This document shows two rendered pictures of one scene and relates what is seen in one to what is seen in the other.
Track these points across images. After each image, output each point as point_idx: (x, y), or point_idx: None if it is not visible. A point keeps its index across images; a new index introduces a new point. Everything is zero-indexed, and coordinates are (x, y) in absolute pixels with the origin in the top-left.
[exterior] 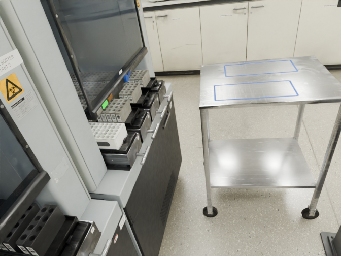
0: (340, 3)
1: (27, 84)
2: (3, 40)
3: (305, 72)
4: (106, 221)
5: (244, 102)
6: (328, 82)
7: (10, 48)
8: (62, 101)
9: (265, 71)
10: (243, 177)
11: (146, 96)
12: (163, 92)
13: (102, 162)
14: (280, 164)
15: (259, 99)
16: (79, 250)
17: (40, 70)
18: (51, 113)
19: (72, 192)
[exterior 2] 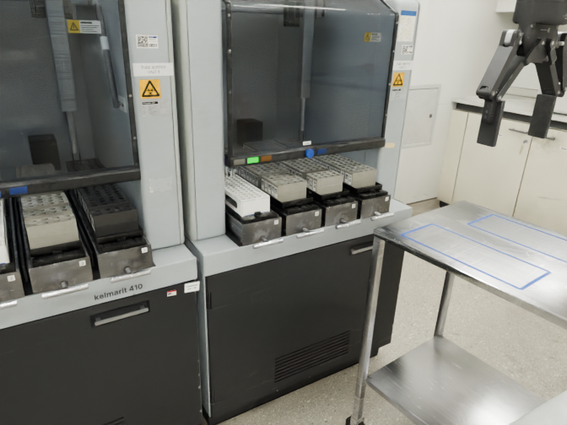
0: (530, 130)
1: (167, 94)
2: (164, 52)
3: None
4: (169, 263)
5: (429, 255)
6: None
7: (167, 60)
8: (198, 127)
9: (537, 246)
10: (423, 406)
11: (340, 195)
12: (376, 207)
13: (220, 220)
14: None
15: (456, 262)
16: (119, 251)
17: (187, 89)
18: (184, 132)
19: (162, 216)
